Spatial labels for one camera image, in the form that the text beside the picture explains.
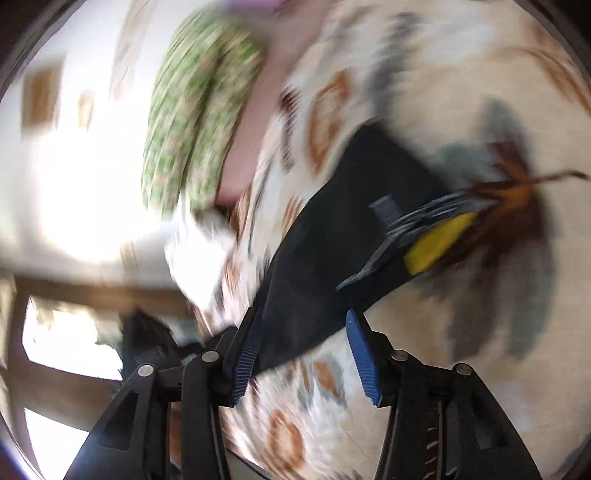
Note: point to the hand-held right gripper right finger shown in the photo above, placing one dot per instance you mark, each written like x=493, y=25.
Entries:
x=362, y=360

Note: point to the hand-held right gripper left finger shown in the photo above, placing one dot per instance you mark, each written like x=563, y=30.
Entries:
x=244, y=360

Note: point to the black pants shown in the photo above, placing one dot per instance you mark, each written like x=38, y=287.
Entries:
x=332, y=258

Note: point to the dark object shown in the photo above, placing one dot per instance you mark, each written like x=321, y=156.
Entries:
x=147, y=337

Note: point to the green checked quilt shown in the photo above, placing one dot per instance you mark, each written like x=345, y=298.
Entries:
x=194, y=115

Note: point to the pink bed sheet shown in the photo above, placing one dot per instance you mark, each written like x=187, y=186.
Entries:
x=251, y=152

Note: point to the purple pillow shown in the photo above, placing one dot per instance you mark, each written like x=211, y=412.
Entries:
x=258, y=3

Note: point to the brown wall picture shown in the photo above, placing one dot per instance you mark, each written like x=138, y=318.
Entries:
x=85, y=108
x=41, y=97

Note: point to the white patterned pillow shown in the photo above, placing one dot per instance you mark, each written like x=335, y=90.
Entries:
x=198, y=258

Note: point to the wooden door frame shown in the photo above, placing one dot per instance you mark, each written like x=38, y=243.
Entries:
x=69, y=392

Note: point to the leaf print blanket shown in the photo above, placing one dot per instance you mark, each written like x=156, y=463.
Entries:
x=485, y=323

